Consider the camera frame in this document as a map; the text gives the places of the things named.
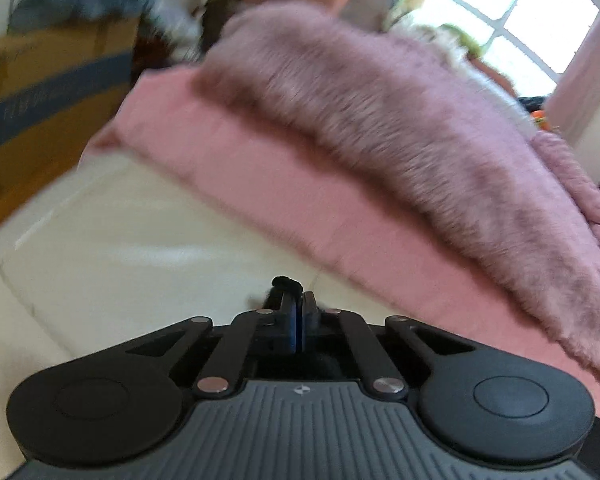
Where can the pink bed sheet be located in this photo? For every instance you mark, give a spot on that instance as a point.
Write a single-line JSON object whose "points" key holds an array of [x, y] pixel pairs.
{"points": [[280, 195]]}

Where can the pink curtain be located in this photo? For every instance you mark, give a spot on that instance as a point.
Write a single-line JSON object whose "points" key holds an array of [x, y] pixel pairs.
{"points": [[595, 85]]}

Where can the white bedding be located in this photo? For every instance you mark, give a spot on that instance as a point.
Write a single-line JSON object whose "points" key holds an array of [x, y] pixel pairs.
{"points": [[480, 77]]}

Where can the cream leather bench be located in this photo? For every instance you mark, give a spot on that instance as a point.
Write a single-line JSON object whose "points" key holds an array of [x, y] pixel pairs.
{"points": [[130, 260]]}

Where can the black pants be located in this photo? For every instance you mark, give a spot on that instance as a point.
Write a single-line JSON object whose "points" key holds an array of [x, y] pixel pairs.
{"points": [[283, 283]]}

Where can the window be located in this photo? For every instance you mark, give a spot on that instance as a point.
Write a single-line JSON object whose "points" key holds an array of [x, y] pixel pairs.
{"points": [[530, 20]]}

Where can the small orange item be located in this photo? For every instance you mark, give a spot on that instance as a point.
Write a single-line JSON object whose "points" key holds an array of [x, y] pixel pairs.
{"points": [[540, 119]]}

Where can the cardboard box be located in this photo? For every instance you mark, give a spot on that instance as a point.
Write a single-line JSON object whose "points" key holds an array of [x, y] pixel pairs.
{"points": [[40, 85]]}

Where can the fluffy pink blanket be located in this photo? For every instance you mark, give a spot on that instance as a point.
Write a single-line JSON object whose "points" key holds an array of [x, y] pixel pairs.
{"points": [[380, 110]]}

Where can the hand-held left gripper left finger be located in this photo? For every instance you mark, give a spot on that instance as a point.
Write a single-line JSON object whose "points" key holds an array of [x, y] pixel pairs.
{"points": [[291, 322]]}

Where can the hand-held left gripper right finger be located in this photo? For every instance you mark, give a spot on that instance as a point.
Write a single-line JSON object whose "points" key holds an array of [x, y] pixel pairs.
{"points": [[305, 322]]}

